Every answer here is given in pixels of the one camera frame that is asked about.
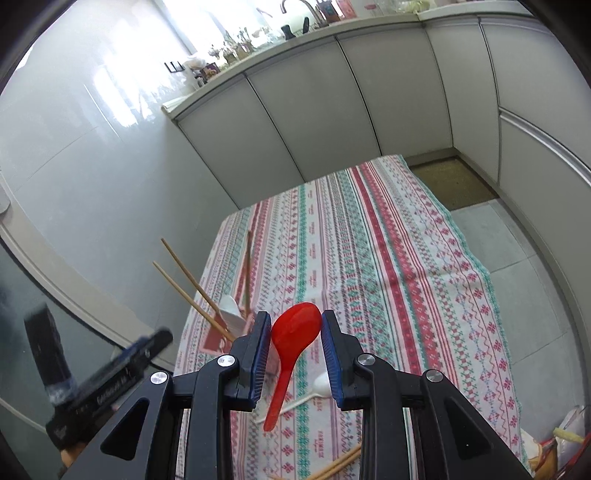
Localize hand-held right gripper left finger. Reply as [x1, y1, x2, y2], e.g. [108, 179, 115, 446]
[62, 311, 273, 480]

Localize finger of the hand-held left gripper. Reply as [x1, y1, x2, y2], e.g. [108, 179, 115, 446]
[113, 328, 175, 370]
[24, 304, 77, 407]

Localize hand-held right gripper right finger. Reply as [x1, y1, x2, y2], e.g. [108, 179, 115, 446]
[322, 309, 532, 480]

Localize pink perforated utensil basket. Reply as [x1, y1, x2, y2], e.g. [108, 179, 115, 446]
[202, 318, 259, 370]

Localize red plastic spoon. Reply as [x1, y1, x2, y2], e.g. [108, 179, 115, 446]
[262, 302, 322, 433]

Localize white rice paddle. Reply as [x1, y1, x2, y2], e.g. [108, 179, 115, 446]
[218, 294, 247, 340]

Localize wooden chopstick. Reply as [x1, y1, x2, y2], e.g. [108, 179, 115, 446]
[305, 443, 364, 480]
[270, 450, 364, 480]
[160, 237, 234, 335]
[152, 261, 236, 344]

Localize white soup spoon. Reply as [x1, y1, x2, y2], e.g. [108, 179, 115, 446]
[255, 373, 334, 423]

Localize striped patterned tablecloth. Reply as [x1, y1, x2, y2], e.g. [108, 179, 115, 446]
[174, 154, 529, 480]

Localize brown floor mat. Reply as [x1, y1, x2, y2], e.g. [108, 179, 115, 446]
[409, 156, 500, 210]

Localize white kitchen countertop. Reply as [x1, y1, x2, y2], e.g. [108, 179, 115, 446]
[161, 0, 536, 121]

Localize pile of snack packets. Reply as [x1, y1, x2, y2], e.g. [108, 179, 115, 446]
[531, 405, 591, 478]

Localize white kitchen cabinets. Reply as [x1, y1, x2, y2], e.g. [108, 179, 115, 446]
[173, 9, 591, 259]

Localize row of small potted plants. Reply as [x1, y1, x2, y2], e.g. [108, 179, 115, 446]
[208, 28, 259, 61]

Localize kitchen window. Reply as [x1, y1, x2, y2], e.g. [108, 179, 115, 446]
[152, 0, 296, 61]

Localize steel kitchen faucet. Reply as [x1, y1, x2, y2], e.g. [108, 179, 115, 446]
[281, 0, 324, 28]

